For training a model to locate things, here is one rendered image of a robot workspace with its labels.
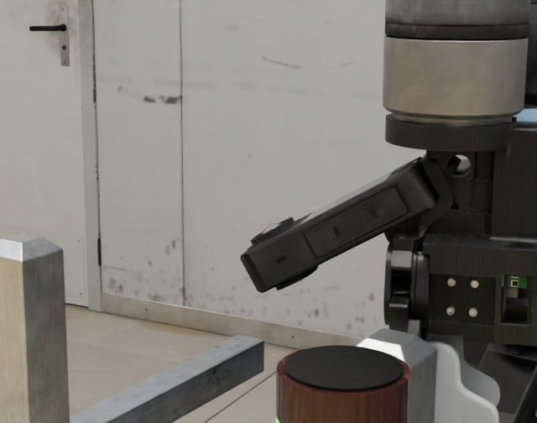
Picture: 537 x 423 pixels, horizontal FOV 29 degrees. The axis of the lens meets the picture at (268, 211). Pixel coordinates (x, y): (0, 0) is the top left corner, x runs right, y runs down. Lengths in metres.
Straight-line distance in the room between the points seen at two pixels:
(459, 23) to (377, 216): 0.11
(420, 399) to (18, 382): 0.26
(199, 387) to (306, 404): 0.43
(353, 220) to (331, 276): 2.99
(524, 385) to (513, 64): 0.33
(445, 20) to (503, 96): 0.05
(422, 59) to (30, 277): 0.27
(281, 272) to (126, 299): 3.44
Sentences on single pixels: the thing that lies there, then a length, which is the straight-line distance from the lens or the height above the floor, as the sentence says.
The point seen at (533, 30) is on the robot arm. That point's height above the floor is 1.22.
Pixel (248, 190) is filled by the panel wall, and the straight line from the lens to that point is 3.63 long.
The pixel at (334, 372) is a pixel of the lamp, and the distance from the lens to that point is 0.47.
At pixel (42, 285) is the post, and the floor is 1.10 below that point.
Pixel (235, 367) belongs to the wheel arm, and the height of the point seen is 0.95.
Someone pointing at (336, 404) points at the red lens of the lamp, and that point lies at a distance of 0.45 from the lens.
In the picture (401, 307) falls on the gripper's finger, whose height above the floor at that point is 1.11.
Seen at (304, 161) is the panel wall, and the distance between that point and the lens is 3.51.
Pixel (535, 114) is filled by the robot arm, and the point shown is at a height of 1.18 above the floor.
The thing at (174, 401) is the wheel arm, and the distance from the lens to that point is 0.86.
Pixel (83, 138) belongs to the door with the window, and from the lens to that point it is 3.97.
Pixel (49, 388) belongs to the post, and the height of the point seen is 1.03.
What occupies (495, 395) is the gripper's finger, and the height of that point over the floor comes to 1.04.
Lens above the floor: 1.29
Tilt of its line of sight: 13 degrees down
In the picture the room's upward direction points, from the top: straight up
